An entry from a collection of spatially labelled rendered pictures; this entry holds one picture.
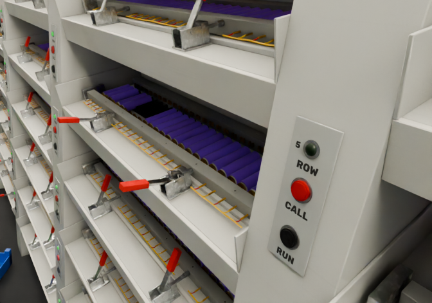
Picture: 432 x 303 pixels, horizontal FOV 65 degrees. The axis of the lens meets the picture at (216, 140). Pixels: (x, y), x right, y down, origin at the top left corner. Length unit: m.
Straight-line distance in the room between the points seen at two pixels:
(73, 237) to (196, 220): 0.63
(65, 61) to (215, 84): 0.53
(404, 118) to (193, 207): 0.28
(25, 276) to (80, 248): 0.82
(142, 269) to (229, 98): 0.38
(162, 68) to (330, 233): 0.28
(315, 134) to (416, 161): 0.07
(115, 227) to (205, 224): 0.34
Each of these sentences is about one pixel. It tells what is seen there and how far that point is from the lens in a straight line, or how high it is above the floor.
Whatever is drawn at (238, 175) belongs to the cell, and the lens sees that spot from 0.45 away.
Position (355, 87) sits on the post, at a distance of 0.24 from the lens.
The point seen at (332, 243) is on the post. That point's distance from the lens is 0.27.
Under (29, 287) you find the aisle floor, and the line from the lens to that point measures 1.73.
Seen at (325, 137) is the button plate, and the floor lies 1.08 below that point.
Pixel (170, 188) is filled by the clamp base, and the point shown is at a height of 0.94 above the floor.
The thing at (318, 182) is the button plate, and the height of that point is 1.05.
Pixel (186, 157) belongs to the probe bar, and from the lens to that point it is 0.49.
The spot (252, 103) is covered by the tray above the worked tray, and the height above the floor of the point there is 1.09.
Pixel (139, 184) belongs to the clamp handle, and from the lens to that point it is 0.43.
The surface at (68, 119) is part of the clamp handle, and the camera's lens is 0.65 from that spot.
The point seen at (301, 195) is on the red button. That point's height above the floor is 1.04.
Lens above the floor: 1.15
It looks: 20 degrees down
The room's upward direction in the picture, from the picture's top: 8 degrees clockwise
